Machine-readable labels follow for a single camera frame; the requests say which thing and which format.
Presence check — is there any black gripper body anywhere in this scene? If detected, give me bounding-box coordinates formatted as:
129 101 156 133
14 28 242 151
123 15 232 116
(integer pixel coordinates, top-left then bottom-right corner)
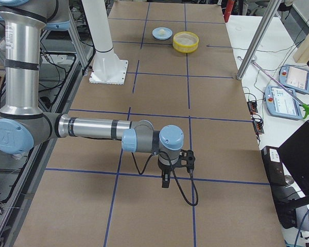
158 162 176 180

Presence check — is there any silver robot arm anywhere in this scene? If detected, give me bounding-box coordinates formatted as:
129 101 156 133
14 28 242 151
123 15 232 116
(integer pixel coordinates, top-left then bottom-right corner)
0 1 186 188

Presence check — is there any yellow round steamer basket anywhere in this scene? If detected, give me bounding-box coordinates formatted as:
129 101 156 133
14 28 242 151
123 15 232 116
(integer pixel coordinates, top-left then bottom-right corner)
173 31 199 54

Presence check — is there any black usb hub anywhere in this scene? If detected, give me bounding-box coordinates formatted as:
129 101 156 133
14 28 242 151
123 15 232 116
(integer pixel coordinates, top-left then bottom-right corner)
247 101 258 114
252 121 264 135

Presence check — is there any black box device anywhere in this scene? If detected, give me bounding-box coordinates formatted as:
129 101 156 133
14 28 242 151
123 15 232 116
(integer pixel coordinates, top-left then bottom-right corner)
261 146 286 186

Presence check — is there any black laptop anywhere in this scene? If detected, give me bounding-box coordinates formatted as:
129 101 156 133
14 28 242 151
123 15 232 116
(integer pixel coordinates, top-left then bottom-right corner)
272 120 309 231

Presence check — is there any near teach pendant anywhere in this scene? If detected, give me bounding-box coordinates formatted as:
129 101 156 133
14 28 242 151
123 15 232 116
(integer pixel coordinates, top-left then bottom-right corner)
264 85 303 120

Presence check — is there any teach pendant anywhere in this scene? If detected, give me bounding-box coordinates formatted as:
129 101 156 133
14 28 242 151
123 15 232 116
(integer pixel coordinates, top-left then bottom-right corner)
279 64 309 94
264 85 303 120

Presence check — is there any light blue plate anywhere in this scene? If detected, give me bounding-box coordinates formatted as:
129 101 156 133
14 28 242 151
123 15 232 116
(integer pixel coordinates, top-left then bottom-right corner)
152 27 173 40

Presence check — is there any far teach pendant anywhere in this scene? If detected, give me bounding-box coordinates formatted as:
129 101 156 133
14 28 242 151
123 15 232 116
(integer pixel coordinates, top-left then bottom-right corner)
279 64 309 94

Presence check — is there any red cylinder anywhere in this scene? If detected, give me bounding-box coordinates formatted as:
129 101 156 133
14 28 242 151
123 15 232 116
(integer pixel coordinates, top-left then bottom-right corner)
224 0 235 23

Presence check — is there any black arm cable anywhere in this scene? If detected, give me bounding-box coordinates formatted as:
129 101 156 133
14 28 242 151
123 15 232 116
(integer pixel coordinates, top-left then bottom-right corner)
130 150 199 206

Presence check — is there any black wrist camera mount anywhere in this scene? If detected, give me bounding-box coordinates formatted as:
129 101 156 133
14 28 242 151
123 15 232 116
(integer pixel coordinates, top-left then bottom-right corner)
174 149 196 174

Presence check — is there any white pedestal column base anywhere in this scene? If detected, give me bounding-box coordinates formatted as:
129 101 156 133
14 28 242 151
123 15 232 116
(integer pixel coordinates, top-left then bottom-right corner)
82 0 128 85

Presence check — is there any aluminium frame post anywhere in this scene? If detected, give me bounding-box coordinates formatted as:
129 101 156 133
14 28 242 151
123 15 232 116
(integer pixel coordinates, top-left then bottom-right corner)
236 0 281 80

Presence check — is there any green handled reacher stick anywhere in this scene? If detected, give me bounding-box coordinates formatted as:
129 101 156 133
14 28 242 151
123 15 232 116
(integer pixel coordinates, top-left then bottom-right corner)
251 60 309 119

